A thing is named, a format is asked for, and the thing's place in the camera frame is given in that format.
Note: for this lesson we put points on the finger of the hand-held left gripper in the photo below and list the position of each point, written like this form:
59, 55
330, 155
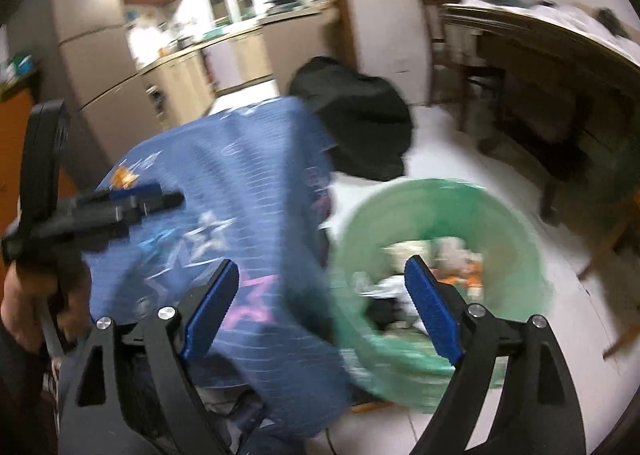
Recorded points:
127, 217
145, 195

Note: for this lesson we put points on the orange wooden cabinet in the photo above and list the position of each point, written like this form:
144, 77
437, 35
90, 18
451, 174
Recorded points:
15, 135

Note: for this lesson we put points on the heap of mixed scraps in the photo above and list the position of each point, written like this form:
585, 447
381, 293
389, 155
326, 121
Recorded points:
390, 295

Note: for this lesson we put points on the wooden chair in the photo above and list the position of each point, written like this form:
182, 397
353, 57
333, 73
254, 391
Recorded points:
450, 60

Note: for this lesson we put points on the person's left hand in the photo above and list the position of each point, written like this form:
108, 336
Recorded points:
20, 305

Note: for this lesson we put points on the person's left forearm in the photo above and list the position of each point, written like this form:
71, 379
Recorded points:
20, 385

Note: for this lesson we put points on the black bag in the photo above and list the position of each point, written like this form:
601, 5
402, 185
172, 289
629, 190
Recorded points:
360, 120

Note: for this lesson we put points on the beige kitchen cabinets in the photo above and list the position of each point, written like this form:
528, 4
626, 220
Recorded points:
240, 60

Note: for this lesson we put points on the silver refrigerator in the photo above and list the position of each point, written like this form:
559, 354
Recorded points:
90, 10

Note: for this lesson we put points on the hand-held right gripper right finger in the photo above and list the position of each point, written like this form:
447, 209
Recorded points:
432, 310

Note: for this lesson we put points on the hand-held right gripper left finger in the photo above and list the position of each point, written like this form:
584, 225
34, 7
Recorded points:
210, 305

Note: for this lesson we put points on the green waste bin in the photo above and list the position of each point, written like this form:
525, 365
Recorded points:
380, 215

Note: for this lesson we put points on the wooden dining table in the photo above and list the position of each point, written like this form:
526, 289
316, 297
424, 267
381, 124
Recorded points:
550, 65

